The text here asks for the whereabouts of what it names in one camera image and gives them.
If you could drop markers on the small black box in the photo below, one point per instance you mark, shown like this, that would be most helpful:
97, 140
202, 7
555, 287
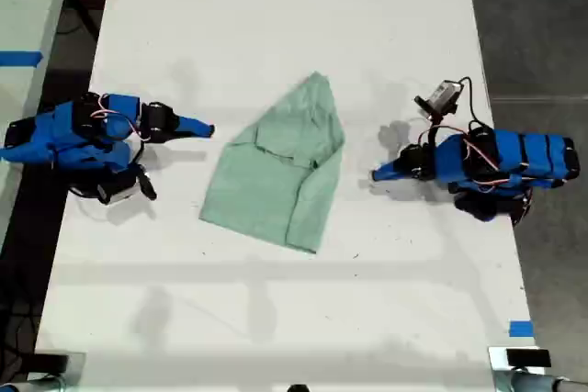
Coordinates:
528, 358
50, 361

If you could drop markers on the metal table clamp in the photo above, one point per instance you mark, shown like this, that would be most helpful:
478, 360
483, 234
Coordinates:
498, 364
75, 366

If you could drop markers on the long blue tape strip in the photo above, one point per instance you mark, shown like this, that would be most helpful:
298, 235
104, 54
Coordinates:
20, 58

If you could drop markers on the short blue tape piece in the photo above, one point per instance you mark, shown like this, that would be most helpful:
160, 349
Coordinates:
521, 328

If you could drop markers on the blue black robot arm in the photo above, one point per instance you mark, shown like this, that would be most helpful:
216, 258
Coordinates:
69, 135
505, 160

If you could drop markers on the black and white camera box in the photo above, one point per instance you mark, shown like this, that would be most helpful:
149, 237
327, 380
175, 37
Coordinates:
117, 190
441, 96

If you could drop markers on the pale green T-shirt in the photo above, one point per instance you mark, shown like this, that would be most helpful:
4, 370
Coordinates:
275, 181

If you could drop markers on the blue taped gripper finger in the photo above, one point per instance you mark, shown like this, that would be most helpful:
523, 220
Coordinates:
388, 167
195, 124
388, 175
195, 132

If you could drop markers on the black camera stalk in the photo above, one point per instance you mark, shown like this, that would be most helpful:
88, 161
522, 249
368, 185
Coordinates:
148, 185
434, 128

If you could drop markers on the grey metal pipe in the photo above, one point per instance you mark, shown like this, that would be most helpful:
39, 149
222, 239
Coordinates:
32, 385
546, 383

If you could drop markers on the white side table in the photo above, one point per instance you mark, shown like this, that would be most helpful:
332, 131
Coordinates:
27, 6

